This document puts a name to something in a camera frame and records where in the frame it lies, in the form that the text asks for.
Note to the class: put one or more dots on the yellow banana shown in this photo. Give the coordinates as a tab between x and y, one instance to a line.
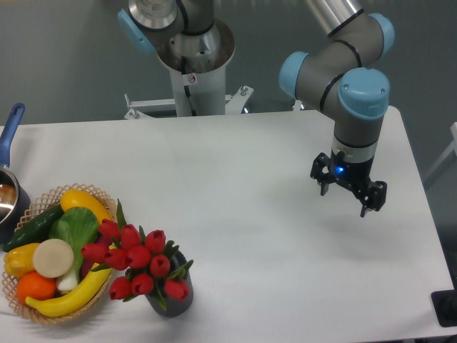
75	300

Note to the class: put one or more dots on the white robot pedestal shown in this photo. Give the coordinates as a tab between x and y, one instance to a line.
197	70

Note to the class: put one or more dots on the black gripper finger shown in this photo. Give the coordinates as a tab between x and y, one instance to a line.
320	172
372	197

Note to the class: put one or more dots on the dark grey ribbed vase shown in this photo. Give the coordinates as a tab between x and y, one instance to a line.
173	294

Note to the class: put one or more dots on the purple vegetable in basket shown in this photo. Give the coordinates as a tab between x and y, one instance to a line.
87	265

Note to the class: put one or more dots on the yellow squash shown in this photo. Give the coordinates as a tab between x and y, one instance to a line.
79	198

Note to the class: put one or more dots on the blue handled saucepan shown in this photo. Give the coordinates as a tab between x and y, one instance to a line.
14	199

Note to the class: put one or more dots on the yellow bell pepper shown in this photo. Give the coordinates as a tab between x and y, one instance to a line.
19	261

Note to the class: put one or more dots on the green bok choy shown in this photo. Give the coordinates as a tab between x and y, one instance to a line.
77	226

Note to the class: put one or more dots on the orange fruit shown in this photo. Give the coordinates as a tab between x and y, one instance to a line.
35	286

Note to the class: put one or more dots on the green cucumber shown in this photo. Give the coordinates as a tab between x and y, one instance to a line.
36	230

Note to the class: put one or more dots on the beige round disc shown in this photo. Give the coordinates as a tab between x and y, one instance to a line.
53	258

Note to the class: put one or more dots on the red tulip bouquet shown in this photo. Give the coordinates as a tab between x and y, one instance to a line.
141	257

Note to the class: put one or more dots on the black device at table edge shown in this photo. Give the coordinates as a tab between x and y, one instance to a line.
444	303

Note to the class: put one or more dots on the white frame at right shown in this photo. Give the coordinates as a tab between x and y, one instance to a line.
442	163

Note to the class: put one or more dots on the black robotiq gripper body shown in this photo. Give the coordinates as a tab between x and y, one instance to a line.
350	168

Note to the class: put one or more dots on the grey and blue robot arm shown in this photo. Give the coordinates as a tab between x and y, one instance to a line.
338	82

